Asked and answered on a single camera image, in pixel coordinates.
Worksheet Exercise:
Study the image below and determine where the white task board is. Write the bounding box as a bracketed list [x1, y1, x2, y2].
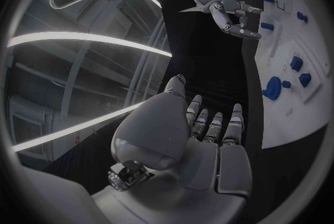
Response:
[254, 0, 331, 149]

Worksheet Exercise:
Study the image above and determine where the blue plug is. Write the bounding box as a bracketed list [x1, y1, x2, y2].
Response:
[296, 11, 309, 24]

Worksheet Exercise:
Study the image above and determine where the blue gear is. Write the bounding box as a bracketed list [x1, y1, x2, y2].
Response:
[262, 76, 283, 101]

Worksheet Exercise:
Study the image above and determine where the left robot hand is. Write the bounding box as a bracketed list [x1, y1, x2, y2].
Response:
[90, 74, 253, 224]

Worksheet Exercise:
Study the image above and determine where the blue square block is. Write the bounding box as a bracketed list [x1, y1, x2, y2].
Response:
[289, 56, 304, 72]

